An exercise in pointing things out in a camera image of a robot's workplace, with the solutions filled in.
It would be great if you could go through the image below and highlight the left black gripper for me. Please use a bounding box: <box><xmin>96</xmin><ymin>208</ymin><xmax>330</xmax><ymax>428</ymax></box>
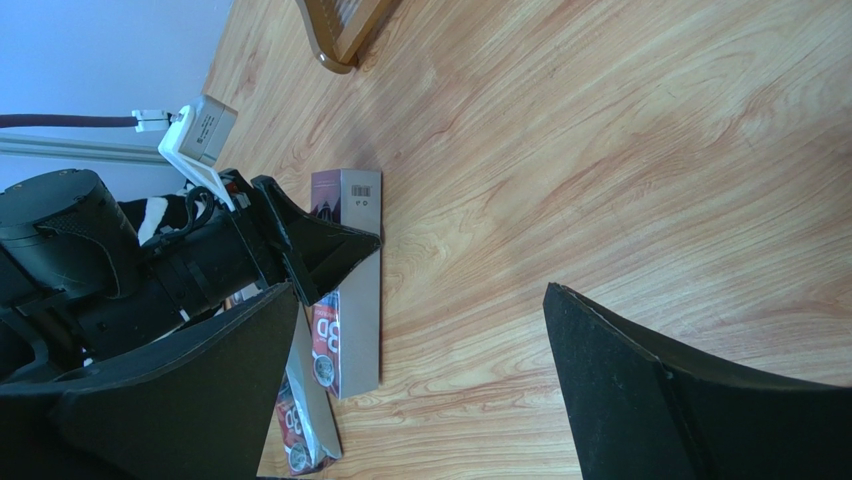
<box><xmin>79</xmin><ymin>169</ymin><xmax>381</xmax><ymax>347</ymax></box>

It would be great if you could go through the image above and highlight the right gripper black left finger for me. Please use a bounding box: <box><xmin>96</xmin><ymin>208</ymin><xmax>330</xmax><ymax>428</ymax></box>
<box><xmin>1</xmin><ymin>283</ymin><xmax>299</xmax><ymax>479</ymax></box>

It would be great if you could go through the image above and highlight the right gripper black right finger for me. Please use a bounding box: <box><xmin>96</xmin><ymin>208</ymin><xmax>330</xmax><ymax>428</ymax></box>
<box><xmin>543</xmin><ymin>283</ymin><xmax>851</xmax><ymax>479</ymax></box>

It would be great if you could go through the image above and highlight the red 3d toothpaste box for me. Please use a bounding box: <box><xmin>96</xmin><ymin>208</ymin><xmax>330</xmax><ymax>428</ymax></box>
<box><xmin>311</xmin><ymin>169</ymin><xmax>382</xmax><ymax>399</ymax></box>
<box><xmin>275</xmin><ymin>315</ymin><xmax>343</xmax><ymax>475</ymax></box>

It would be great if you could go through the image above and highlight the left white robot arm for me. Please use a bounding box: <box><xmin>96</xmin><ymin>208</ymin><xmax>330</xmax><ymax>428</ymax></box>
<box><xmin>1</xmin><ymin>169</ymin><xmax>381</xmax><ymax>382</ymax></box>

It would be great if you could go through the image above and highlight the orange wooden shelf rack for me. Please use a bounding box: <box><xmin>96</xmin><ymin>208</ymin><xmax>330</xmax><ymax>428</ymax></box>
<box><xmin>295</xmin><ymin>0</ymin><xmax>392</xmax><ymax>75</ymax></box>

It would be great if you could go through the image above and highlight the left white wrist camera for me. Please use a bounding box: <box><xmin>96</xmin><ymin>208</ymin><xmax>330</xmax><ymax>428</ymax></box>
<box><xmin>158</xmin><ymin>95</ymin><xmax>238</xmax><ymax>211</ymax></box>

